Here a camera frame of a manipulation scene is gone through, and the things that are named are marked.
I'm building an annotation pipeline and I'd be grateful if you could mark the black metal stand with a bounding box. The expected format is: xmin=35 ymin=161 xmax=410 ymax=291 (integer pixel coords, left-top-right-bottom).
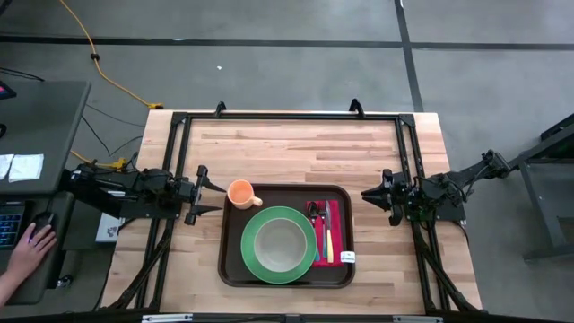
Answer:
xmin=494 ymin=111 xmax=574 ymax=262

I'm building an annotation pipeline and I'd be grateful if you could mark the peach orange mug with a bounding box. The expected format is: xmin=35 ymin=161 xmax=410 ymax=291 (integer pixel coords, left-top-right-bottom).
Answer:
xmin=227 ymin=179 xmax=265 ymax=211

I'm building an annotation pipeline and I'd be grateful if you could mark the black backlit keyboard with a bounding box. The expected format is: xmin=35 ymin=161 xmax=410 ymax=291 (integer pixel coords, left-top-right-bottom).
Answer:
xmin=0 ymin=202 xmax=26 ymax=251

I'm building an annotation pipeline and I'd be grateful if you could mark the white round bowl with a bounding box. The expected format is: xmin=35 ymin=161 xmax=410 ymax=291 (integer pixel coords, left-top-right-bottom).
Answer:
xmin=253 ymin=217 xmax=309 ymax=273

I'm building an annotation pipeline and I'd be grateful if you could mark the green round plate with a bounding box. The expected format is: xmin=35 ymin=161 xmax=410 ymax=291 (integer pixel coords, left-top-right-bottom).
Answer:
xmin=239 ymin=205 xmax=318 ymax=285

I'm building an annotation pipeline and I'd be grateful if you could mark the pink lit device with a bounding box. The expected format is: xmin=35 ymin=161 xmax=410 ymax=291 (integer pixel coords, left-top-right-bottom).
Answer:
xmin=0 ymin=79 xmax=18 ymax=101

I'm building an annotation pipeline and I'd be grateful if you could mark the person's hand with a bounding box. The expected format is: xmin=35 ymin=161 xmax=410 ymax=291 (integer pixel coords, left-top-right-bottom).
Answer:
xmin=5 ymin=222 xmax=58 ymax=283

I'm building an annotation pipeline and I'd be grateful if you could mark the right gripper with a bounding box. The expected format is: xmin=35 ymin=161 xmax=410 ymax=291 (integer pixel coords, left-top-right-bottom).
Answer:
xmin=360 ymin=168 xmax=409 ymax=228

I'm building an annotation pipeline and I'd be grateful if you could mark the spoon with teal handle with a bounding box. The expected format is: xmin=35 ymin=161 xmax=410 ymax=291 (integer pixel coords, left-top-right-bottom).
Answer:
xmin=306 ymin=201 xmax=322 ymax=263

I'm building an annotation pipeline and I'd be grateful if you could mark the black floor cable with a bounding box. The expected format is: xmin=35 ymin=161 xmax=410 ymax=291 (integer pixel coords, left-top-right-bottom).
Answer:
xmin=0 ymin=65 xmax=46 ymax=83
xmin=83 ymin=102 xmax=145 ymax=129

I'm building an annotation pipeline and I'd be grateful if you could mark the person's forearm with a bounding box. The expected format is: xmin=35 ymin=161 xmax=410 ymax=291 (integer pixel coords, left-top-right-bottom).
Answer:
xmin=0 ymin=270 xmax=20 ymax=310

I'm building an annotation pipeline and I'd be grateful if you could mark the knife with yellow handle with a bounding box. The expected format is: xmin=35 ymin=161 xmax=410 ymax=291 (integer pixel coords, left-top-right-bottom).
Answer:
xmin=324 ymin=199 xmax=335 ymax=265

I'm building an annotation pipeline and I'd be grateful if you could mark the red cloth napkin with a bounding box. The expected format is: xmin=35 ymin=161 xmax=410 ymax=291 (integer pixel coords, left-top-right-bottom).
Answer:
xmin=305 ymin=199 xmax=358 ymax=269

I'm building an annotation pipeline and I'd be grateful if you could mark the black computer mouse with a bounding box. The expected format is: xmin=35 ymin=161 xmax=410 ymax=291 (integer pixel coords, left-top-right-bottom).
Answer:
xmin=29 ymin=211 xmax=57 ymax=237

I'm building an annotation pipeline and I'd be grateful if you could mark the white paper sheet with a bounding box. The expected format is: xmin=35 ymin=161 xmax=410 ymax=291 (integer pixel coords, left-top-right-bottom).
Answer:
xmin=0 ymin=153 xmax=15 ymax=180
xmin=7 ymin=153 xmax=46 ymax=183

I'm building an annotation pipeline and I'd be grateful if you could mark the black aluminium table frame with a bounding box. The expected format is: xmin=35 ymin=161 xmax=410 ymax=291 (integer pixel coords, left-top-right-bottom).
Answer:
xmin=99 ymin=109 xmax=484 ymax=315

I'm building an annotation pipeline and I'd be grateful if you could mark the black desk support bar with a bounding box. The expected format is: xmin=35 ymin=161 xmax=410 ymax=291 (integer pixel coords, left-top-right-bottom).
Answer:
xmin=57 ymin=168 xmax=135 ymax=217

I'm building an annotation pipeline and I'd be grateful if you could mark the brown plastic tray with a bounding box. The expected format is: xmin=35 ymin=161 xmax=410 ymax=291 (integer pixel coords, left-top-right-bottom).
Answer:
xmin=218 ymin=182 xmax=357 ymax=289

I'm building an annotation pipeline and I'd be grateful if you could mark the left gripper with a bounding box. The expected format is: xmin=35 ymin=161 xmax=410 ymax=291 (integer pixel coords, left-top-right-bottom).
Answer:
xmin=178 ymin=164 xmax=228 ymax=227

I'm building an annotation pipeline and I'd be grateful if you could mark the fork with teal handle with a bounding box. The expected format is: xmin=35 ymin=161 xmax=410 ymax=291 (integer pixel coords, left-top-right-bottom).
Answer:
xmin=318 ymin=206 xmax=329 ymax=260

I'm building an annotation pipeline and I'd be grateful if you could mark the white printed box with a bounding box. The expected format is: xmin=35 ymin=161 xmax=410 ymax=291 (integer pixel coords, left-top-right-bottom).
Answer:
xmin=94 ymin=212 xmax=125 ymax=244

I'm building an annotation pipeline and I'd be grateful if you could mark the grey desk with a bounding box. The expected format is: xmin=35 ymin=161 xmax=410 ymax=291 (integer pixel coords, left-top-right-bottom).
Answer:
xmin=0 ymin=80 xmax=93 ymax=307

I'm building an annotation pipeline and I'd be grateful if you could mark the yellow extension cable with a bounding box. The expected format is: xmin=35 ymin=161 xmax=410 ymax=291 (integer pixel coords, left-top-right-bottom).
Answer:
xmin=57 ymin=0 xmax=165 ymax=110
xmin=69 ymin=149 xmax=129 ymax=171

